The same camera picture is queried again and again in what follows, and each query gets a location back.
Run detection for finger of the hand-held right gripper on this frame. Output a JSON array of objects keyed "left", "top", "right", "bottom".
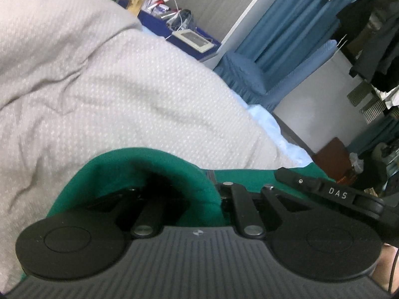
[{"left": 276, "top": 167, "right": 385, "bottom": 221}]

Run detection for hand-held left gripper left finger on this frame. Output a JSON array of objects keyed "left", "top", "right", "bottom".
[{"left": 87, "top": 189, "right": 166, "bottom": 239}]

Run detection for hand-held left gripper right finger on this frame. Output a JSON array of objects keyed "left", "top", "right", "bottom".
[{"left": 206, "top": 170, "right": 315, "bottom": 239}]

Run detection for green hoodie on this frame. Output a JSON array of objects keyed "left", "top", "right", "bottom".
[{"left": 20, "top": 147, "right": 337, "bottom": 282}]

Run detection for person's right forearm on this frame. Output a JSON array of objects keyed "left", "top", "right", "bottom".
[{"left": 372, "top": 243, "right": 399, "bottom": 294}]

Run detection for brown box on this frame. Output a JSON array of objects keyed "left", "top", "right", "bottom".
[{"left": 312, "top": 137, "right": 359, "bottom": 185}]

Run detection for light blue bedsheet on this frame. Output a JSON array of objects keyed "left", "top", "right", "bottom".
[{"left": 231, "top": 87, "right": 314, "bottom": 167}]

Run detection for teal folded cloth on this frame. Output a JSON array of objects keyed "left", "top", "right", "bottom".
[{"left": 346, "top": 115, "right": 399, "bottom": 163}]

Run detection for blue covered chair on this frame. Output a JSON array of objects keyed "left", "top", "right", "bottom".
[{"left": 215, "top": 39, "right": 338, "bottom": 113}]

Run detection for grey textured blanket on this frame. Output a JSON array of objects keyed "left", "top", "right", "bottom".
[{"left": 0, "top": 0, "right": 309, "bottom": 291}]

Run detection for black hanging jackets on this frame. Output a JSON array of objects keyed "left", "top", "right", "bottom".
[{"left": 335, "top": 0, "right": 399, "bottom": 91}]

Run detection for blue curtain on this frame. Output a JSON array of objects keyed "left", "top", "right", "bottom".
[{"left": 237, "top": 0, "right": 372, "bottom": 73}]

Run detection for white flat device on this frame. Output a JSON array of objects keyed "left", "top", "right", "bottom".
[{"left": 172, "top": 29, "right": 215, "bottom": 54}]

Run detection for blue nightstand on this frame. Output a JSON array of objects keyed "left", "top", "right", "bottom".
[{"left": 118, "top": 0, "right": 222, "bottom": 62}]

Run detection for grey wire basket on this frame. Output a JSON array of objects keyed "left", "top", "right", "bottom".
[{"left": 346, "top": 80, "right": 388, "bottom": 123}]

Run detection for white charging cable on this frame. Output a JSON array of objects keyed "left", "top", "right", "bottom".
[{"left": 170, "top": 0, "right": 184, "bottom": 29}]

